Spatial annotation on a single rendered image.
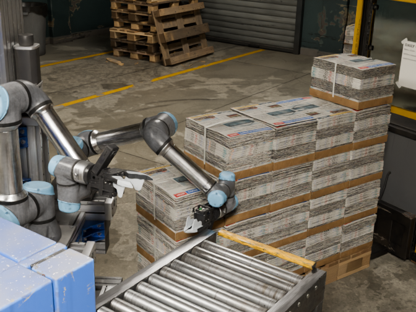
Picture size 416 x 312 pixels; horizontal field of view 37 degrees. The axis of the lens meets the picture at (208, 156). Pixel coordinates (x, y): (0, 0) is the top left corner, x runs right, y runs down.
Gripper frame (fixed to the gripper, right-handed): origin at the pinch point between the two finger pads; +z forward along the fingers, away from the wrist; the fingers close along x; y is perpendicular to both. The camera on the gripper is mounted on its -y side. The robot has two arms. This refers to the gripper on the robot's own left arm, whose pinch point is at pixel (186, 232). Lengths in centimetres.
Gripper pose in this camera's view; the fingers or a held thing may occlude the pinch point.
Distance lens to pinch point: 265.0
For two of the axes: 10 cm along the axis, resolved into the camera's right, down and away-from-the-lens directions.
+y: 0.3, -9.3, -3.6
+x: 8.1, 2.3, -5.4
